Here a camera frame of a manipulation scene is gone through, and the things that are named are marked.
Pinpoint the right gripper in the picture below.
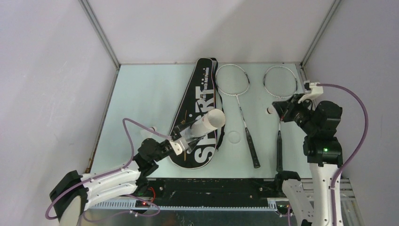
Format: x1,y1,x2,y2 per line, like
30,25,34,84
271,92,317,134

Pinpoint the white shuttlecock tube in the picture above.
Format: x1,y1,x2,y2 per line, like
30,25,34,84
188,109,226,138

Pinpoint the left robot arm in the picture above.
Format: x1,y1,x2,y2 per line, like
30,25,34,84
45,117,219,226

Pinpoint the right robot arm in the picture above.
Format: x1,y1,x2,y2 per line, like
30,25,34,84
272,94,343,226

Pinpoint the white racket far right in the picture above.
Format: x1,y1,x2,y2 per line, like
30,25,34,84
263,65,298,172

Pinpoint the black racket bag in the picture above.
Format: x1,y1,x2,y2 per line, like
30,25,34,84
170,57,225,170

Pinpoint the clear round tube lid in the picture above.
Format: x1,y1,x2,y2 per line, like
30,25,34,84
227,131,241,144

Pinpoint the white racket beside bag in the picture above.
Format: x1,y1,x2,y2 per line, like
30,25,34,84
215,64,261,169

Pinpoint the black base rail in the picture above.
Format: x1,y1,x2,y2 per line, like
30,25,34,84
134,178,286,208

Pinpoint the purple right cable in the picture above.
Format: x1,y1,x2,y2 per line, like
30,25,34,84
287,83,369,226

